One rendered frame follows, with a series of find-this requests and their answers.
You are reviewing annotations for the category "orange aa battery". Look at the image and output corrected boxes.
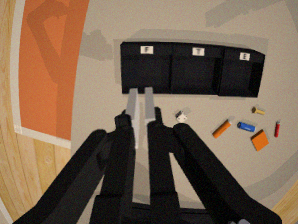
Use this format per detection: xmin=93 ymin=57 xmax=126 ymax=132
xmin=212 ymin=119 xmax=232 ymax=138

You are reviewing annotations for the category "black rack of bins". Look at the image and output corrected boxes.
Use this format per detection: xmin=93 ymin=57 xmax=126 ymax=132
xmin=120 ymin=41 xmax=265 ymax=98

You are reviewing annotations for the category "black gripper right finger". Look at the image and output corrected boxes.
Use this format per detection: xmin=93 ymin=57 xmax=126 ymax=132
xmin=145 ymin=87 xmax=282 ymax=224

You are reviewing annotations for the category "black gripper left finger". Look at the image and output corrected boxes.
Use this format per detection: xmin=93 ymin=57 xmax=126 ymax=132
xmin=12 ymin=88 xmax=140 ymax=224

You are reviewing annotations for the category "blue battery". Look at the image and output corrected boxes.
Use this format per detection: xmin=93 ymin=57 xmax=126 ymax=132
xmin=237 ymin=122 xmax=256 ymax=132

